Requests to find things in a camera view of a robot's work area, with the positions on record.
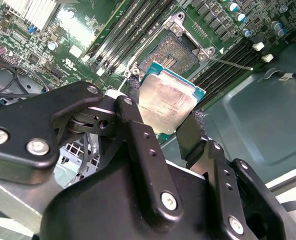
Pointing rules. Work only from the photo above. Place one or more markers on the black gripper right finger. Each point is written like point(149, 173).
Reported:
point(223, 180)

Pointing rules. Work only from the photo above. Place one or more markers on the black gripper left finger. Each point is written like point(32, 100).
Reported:
point(25, 125)

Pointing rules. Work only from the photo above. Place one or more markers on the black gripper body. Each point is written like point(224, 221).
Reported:
point(100, 212)

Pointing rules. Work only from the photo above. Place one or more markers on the silver topped CPU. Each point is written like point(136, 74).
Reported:
point(167, 100)

